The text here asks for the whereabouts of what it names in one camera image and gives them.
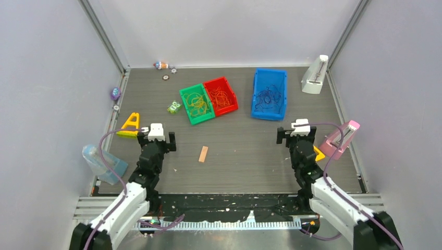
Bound yellow cable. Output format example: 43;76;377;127
186;91;211;118

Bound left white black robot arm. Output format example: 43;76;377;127
69;124;176;249

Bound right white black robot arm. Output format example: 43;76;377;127
276;123;403;249

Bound yellow orange toy piece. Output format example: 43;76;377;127
313;146;326;162

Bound pink metronome box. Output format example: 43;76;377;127
319;120;360;160

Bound small wooden block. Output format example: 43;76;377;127
198;146;208;163

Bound green plastic bin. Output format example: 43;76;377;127
179;83;215;126

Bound blue plastic bin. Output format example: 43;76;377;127
251;68;288;121

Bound white metronome box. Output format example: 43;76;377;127
301;55;329;94

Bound purple round toy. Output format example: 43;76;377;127
110;87;121;101

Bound clear plastic bottle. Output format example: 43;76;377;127
82;144;128;185

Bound red plastic bin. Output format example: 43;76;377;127
203;77;239;117

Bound small figurine toy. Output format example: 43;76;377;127
153;61;169;70

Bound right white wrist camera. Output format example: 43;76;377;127
290;119;311;136

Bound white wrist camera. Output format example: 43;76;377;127
290;119;311;136
141;123;165;141

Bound yellow triangular toy frame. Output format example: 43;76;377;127
116;112;140;139

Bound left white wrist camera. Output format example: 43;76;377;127
141;123;165;141

